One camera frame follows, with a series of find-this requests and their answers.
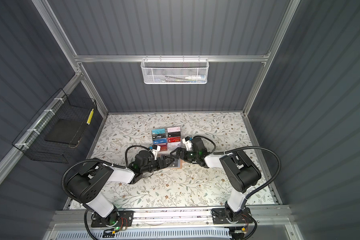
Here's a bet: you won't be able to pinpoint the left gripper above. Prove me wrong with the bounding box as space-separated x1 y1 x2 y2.
141 155 175 175

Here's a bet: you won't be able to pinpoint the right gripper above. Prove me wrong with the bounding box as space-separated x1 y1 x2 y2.
171 147 200 162

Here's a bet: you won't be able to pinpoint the pink leather card wallet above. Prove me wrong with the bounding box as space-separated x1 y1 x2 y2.
168 160 183 169

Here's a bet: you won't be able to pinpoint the clear acrylic card holder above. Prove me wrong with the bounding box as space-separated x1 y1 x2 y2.
151 127 182 151

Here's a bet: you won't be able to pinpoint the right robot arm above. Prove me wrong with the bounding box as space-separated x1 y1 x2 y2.
170 136 262 216

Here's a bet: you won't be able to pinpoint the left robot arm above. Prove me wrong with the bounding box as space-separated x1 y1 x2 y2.
61 150 176 219

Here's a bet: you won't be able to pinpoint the white VIP card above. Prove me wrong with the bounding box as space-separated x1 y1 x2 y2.
168 142 182 150

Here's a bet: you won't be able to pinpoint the red VIP card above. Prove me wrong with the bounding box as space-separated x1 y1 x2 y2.
167 137 181 143

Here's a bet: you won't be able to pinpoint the black card right column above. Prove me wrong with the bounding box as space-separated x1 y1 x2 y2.
168 132 181 138

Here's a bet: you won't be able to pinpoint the blue VIP card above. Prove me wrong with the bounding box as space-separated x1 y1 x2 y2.
153 139 168 145

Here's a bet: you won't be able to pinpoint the pink VIP card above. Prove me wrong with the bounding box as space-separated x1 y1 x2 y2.
167 127 181 133

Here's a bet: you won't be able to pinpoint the black VIP card left column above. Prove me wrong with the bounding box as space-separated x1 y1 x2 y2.
152 134 167 140

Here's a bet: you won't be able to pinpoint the pens in white basket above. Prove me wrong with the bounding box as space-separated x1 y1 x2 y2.
165 75 207 83

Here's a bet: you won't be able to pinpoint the yellow marker pen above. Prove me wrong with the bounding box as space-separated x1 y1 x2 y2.
86 109 94 125

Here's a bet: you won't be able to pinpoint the black pad in basket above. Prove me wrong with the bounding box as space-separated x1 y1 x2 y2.
45 119 87 147

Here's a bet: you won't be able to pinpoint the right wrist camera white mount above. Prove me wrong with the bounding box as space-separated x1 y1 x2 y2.
182 137 193 151

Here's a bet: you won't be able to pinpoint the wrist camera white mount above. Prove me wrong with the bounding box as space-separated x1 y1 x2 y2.
149 145 161 160
182 137 193 151

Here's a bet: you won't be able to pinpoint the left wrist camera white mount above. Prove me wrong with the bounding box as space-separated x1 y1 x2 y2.
149 145 161 160

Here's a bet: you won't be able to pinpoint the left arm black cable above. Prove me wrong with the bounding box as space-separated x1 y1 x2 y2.
61 145 151 240

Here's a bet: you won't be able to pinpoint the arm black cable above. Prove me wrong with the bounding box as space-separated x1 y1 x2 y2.
61 145 151 240
191 135 282 200

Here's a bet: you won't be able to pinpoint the white wire mesh basket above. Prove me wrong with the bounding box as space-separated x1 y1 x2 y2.
141 59 210 85

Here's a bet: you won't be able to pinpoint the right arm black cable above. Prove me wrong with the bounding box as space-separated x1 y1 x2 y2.
191 135 282 200

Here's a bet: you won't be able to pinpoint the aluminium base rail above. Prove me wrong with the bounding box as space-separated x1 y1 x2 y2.
48 205 296 231

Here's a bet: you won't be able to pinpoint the black wire basket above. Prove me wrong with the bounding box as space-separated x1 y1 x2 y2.
12 91 97 164

